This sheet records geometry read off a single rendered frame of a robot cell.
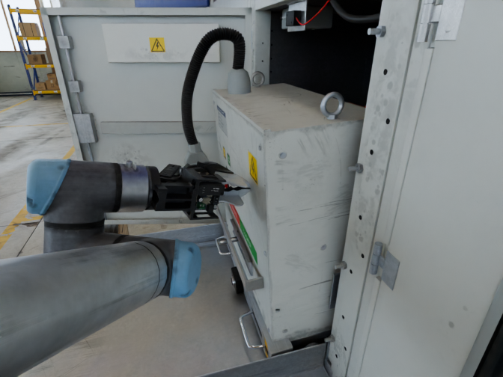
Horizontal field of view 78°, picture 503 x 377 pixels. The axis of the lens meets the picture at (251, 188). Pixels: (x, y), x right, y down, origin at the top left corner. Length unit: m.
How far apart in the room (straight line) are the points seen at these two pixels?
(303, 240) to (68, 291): 0.43
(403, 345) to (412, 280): 0.10
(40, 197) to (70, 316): 0.24
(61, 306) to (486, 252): 0.35
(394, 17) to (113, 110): 0.94
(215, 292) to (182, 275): 0.56
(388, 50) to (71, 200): 0.45
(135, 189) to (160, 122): 0.67
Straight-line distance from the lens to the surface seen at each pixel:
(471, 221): 0.36
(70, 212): 0.47
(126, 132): 1.17
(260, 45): 1.03
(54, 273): 0.26
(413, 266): 0.43
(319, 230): 0.60
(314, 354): 0.78
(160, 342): 0.87
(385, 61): 0.47
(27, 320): 0.23
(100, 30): 1.17
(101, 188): 0.47
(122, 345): 0.89
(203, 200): 0.52
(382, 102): 0.47
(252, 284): 0.68
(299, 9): 0.80
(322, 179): 0.54
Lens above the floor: 1.48
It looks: 25 degrees down
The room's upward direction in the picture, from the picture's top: straight up
